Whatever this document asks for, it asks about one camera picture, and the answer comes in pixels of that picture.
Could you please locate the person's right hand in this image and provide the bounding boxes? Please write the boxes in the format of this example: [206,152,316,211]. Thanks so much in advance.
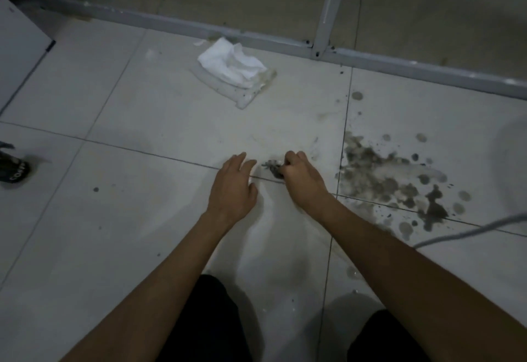
[282,151,337,214]

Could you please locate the person's left hand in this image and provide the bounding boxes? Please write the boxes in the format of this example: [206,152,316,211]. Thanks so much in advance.
[204,151,259,233]

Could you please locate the clear pack of white tissues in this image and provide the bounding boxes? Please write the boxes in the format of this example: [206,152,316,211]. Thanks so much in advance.
[190,37,277,110]

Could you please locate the paper coffee cup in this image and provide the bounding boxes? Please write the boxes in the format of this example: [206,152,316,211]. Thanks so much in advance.
[0,141,30,185]

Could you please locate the person's left forearm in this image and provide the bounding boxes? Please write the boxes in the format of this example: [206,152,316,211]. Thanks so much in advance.
[59,213,236,362]

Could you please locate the person's right forearm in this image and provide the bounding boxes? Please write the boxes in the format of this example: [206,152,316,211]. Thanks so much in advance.
[317,197,527,362]

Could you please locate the black trousers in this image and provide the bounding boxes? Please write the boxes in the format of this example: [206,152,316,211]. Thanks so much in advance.
[154,274,433,362]

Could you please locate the white cabinet panel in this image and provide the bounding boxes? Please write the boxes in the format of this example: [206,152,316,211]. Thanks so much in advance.
[0,0,57,113]

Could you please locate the metal frame rail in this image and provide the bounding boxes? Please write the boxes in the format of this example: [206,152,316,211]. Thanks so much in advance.
[0,0,527,101]

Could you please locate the grey metal post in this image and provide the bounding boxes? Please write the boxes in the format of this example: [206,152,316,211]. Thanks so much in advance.
[311,0,356,61]

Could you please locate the grey cable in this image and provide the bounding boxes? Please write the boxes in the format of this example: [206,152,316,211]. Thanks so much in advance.
[413,213,527,250]

